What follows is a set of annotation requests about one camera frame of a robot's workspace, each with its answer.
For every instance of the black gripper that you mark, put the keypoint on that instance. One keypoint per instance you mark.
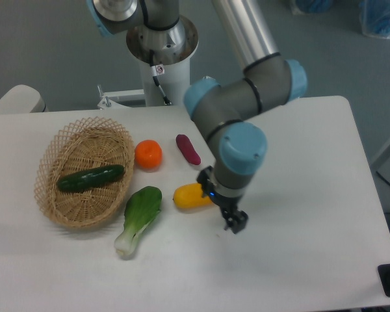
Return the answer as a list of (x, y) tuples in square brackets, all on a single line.
[(226, 199)]

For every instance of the green cucumber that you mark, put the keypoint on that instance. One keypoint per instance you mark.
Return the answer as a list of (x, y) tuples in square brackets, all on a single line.
[(90, 178)]

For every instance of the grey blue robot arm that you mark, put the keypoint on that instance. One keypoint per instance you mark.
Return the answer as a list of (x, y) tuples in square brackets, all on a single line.
[(222, 113)]

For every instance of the woven wicker basket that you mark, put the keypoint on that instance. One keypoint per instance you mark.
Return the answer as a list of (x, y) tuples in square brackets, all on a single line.
[(84, 144)]

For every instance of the yellow mango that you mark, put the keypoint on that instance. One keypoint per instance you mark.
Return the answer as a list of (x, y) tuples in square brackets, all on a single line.
[(190, 196)]

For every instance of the green bok choy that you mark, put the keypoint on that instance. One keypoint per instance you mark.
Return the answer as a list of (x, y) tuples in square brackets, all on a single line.
[(141, 210)]

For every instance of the purple sweet potato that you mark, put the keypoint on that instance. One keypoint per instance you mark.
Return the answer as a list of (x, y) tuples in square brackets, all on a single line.
[(187, 149)]

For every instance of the orange tangerine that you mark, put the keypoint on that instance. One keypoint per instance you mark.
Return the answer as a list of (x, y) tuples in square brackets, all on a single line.
[(148, 154)]

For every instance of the blue plastic bag left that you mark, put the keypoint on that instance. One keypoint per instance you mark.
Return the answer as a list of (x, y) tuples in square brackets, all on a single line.
[(310, 6)]

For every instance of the blue plastic bag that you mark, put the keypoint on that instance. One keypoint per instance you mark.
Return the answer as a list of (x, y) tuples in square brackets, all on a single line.
[(310, 6), (374, 18)]

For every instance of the white chair back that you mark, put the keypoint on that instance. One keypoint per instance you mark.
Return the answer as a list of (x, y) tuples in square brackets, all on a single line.
[(22, 99)]

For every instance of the blue plastic bag right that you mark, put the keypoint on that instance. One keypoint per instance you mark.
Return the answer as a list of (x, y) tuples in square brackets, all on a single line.
[(374, 18)]

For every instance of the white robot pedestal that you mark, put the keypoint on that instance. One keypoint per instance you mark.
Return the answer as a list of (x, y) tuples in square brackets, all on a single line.
[(163, 58)]

